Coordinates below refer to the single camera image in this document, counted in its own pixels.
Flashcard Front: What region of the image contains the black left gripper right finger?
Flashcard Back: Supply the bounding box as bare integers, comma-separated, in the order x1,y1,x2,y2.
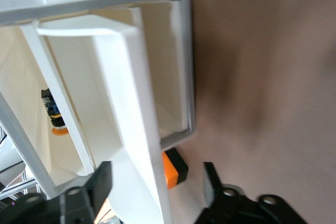
194,162,309,224

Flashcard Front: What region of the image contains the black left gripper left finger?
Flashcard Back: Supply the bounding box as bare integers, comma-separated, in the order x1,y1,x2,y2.
60,161,114,224

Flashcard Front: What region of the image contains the cream plastic drawer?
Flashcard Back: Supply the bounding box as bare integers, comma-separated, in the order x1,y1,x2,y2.
0,6,173,224

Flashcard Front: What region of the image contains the red push button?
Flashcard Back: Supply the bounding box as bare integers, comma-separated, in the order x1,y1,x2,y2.
40,87,71,137

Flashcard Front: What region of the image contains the white drawer cabinet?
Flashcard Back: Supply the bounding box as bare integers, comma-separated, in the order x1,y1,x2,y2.
0,0,196,201

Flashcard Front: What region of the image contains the brown table cover sheet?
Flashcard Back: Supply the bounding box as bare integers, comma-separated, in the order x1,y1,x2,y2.
104,0,336,224

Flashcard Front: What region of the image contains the orange button enclosure box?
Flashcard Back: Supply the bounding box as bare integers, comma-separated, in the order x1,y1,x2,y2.
160,147,190,190

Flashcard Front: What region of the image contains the aluminium frame profile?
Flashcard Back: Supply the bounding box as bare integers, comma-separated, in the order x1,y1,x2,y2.
0,176,43,201

